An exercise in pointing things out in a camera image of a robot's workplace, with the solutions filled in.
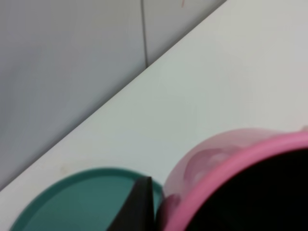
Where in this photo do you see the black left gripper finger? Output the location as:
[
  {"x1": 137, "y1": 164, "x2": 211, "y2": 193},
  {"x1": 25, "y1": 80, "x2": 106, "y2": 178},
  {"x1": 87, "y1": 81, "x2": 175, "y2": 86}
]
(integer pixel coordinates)
[{"x1": 113, "y1": 177, "x2": 154, "y2": 231}]

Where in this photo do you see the pink toy saucepan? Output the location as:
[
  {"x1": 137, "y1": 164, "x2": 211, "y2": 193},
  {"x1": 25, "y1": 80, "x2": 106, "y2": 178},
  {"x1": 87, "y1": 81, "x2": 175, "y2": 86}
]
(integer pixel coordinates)
[{"x1": 156, "y1": 128, "x2": 308, "y2": 231}]

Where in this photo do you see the teal round plate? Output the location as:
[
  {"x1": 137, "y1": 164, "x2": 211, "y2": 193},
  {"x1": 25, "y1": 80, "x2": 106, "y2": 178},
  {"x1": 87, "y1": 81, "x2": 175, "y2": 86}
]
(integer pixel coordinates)
[{"x1": 11, "y1": 168, "x2": 162, "y2": 231}]

